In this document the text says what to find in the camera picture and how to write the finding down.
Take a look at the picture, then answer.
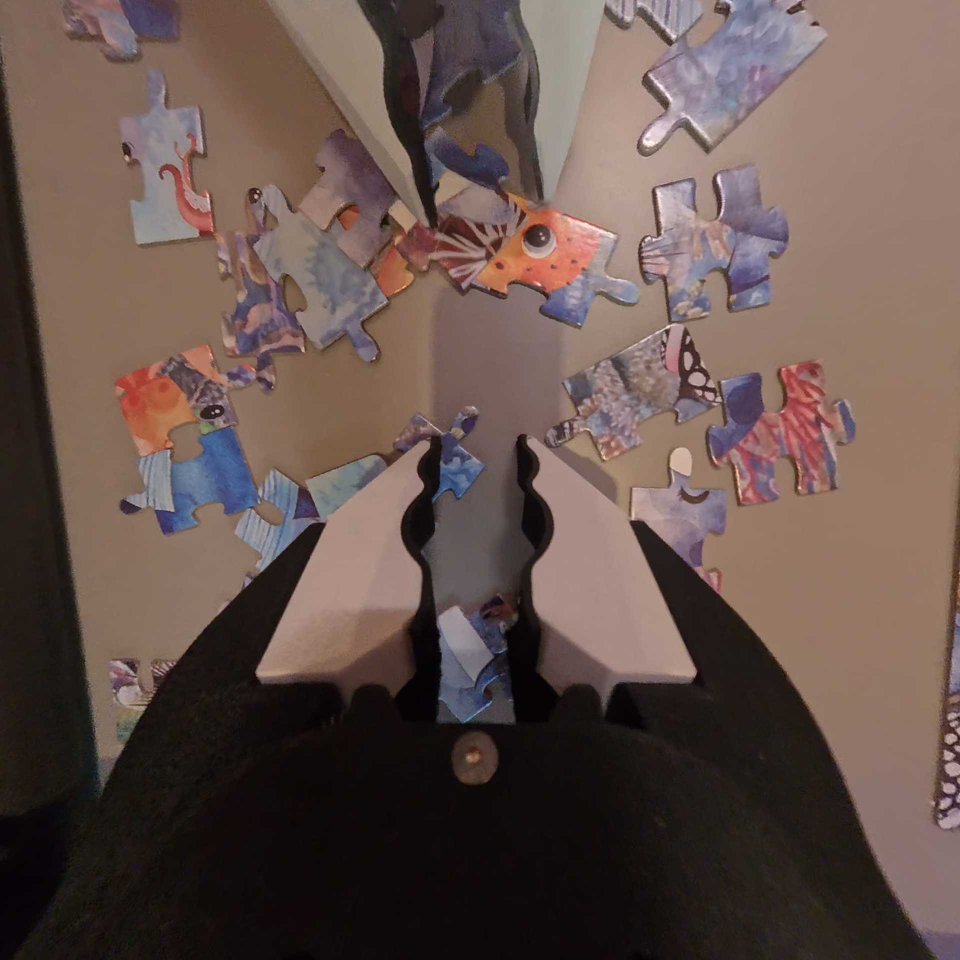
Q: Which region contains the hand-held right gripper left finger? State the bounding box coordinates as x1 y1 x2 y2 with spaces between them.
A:
257 435 445 725

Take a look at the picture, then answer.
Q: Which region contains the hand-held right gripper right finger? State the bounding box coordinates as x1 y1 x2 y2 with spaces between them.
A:
510 433 697 725

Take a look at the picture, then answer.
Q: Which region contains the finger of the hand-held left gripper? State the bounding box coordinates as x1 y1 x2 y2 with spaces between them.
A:
510 0 607 204
266 0 441 228

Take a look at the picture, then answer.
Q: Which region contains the single jigsaw puzzle piece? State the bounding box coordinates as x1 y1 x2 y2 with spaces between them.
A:
408 0 526 130

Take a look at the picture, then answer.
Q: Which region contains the pile of jigsaw puzzle pieces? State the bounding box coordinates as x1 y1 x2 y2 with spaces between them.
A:
63 0 858 744

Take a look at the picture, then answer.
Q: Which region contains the dark perforated panel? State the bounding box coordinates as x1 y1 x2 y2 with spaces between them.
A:
0 45 100 819

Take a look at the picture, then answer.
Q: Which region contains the puzzle board with colourful border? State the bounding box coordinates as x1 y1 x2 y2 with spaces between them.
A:
932 570 960 831

